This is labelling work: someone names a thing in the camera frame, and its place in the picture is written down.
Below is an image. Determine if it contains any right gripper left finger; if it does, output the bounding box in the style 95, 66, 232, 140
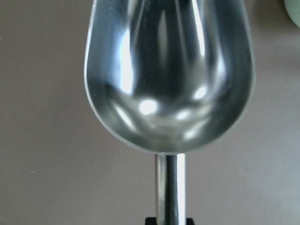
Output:
144, 211, 159, 225

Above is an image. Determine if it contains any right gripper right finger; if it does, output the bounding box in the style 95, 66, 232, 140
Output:
185, 211, 195, 225

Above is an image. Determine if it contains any steel ice scoop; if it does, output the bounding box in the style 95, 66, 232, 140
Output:
84, 0, 255, 225

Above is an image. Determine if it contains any mint green bowl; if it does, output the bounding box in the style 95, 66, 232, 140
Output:
284, 0, 300, 27

